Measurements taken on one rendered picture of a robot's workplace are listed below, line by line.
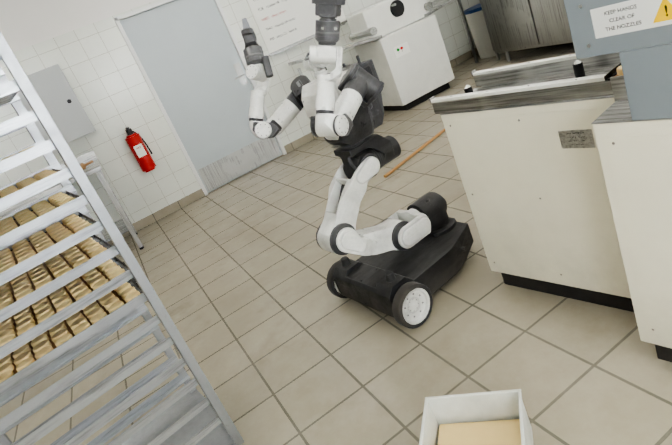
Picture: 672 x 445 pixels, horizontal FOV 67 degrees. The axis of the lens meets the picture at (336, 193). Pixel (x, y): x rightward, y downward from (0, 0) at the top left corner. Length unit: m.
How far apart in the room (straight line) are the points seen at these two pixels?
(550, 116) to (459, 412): 1.00
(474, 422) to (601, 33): 1.19
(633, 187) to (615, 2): 0.49
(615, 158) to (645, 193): 0.12
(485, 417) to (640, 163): 0.89
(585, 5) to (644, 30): 0.15
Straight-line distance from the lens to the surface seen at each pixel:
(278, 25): 6.29
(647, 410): 1.86
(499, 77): 2.25
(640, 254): 1.71
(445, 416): 1.84
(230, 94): 6.08
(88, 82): 5.86
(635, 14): 1.41
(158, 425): 2.38
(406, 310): 2.29
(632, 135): 1.52
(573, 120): 1.80
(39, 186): 1.67
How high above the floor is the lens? 1.37
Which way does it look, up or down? 19 degrees down
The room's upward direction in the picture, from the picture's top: 23 degrees counter-clockwise
